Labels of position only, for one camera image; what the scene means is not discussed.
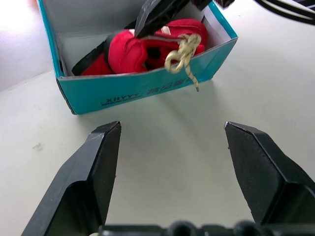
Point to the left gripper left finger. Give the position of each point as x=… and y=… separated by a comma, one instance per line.
x=73, y=196

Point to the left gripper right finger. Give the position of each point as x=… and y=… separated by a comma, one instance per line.
x=265, y=177

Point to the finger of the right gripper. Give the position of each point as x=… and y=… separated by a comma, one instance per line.
x=200, y=3
x=157, y=17

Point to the red child shoe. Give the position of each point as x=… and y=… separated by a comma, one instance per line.
x=98, y=67
x=128, y=51

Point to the blue white box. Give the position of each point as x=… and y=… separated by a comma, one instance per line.
x=123, y=91

